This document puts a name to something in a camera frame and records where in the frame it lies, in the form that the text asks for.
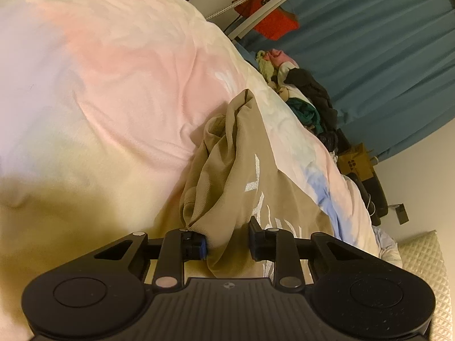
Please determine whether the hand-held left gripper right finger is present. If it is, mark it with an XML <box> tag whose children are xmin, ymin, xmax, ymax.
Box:
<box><xmin>248</xmin><ymin>217</ymin><xmax>390</xmax><ymax>289</ymax></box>

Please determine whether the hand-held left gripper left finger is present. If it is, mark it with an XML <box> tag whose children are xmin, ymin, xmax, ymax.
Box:
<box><xmin>93</xmin><ymin>230</ymin><xmax>207</xmax><ymax>289</ymax></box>

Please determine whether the tan hoodie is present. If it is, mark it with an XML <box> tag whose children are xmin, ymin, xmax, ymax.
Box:
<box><xmin>179</xmin><ymin>89</ymin><xmax>342</xmax><ymax>280</ymax></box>

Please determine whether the pile of clothes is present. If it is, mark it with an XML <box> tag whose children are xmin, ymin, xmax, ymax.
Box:
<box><xmin>255</xmin><ymin>49</ymin><xmax>342</xmax><ymax>154</ymax></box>

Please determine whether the yellow paper bag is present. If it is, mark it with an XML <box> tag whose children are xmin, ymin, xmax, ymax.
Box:
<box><xmin>336</xmin><ymin>143</ymin><xmax>378</xmax><ymax>182</ymax></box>

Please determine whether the black leather armchair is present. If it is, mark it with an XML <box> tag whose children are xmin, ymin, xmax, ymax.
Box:
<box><xmin>334</xmin><ymin>128</ymin><xmax>390</xmax><ymax>226</ymax></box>

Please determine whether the pastel duvet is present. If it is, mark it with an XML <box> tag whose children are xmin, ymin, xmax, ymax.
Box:
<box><xmin>0</xmin><ymin>0</ymin><xmax>404</xmax><ymax>341</ymax></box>

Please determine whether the quilted cream headboard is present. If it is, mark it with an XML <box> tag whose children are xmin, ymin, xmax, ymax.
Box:
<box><xmin>398</xmin><ymin>230</ymin><xmax>455</xmax><ymax>341</ymax></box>

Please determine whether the wide blue curtain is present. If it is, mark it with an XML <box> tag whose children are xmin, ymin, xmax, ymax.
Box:
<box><xmin>236</xmin><ymin>0</ymin><xmax>455</xmax><ymax>163</ymax></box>

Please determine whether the red cloth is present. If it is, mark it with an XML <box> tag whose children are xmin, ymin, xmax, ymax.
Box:
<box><xmin>235</xmin><ymin>0</ymin><xmax>299</xmax><ymax>40</ymax></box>

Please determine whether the garment steamer stand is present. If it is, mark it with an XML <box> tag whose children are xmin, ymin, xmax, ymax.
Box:
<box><xmin>171</xmin><ymin>0</ymin><xmax>310</xmax><ymax>40</ymax></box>

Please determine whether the black wall socket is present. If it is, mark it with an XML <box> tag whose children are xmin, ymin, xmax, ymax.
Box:
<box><xmin>395</xmin><ymin>203</ymin><xmax>410</xmax><ymax>225</ymax></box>

